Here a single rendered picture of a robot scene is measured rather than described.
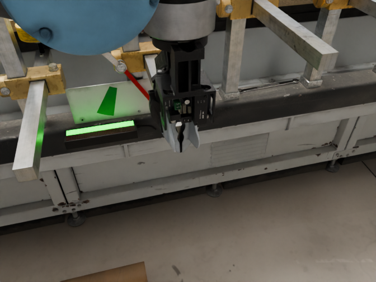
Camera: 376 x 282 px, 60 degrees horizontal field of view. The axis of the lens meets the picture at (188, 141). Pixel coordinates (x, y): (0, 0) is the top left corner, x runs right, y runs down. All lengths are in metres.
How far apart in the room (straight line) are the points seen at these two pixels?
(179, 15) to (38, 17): 0.21
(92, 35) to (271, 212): 1.39
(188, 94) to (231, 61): 0.43
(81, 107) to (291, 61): 0.73
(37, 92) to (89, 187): 0.71
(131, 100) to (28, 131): 0.28
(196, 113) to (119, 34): 0.25
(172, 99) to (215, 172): 1.01
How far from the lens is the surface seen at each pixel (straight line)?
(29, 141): 0.61
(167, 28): 0.38
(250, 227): 1.46
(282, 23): 0.67
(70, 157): 0.96
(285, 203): 1.58
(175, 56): 0.39
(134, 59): 0.76
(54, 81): 0.78
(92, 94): 0.79
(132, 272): 1.26
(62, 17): 0.20
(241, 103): 0.89
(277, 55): 1.17
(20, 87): 0.80
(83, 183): 1.36
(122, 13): 0.20
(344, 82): 1.06
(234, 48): 0.82
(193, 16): 0.38
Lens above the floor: 1.19
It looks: 41 degrees down
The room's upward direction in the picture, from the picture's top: straight up
